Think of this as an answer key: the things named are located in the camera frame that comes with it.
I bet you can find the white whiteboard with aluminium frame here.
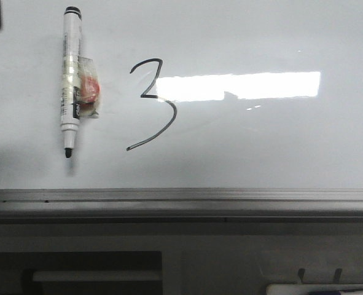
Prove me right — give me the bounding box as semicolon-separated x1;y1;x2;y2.
0;1;363;219

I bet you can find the white taped whiteboard marker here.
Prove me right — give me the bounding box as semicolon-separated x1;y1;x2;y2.
61;6;100;159

